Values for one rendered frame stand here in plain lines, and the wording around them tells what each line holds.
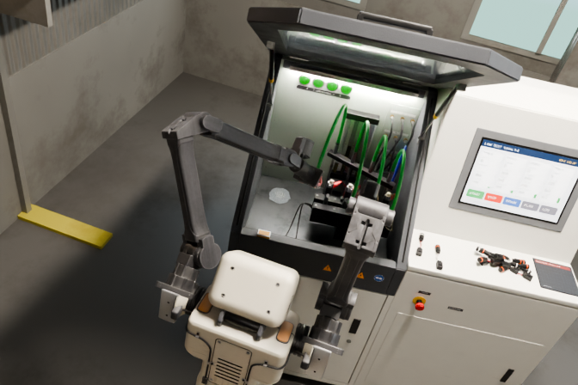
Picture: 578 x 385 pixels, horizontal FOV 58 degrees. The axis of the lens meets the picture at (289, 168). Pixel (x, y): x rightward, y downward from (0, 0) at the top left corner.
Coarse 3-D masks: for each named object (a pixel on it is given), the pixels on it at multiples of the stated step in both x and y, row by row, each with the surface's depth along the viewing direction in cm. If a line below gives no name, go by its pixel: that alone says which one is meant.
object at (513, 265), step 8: (480, 248) 209; (488, 256) 208; (496, 256) 205; (504, 256) 210; (496, 264) 205; (504, 264) 205; (512, 264) 206; (520, 264) 207; (528, 272) 206; (528, 280) 204
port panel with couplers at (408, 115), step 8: (392, 104) 220; (392, 112) 222; (400, 112) 221; (408, 112) 221; (416, 112) 220; (384, 120) 225; (400, 120) 224; (408, 120) 223; (384, 128) 227; (400, 128) 226; (408, 128) 225; (392, 136) 229; (408, 136) 228; (392, 144) 231; (400, 144) 231
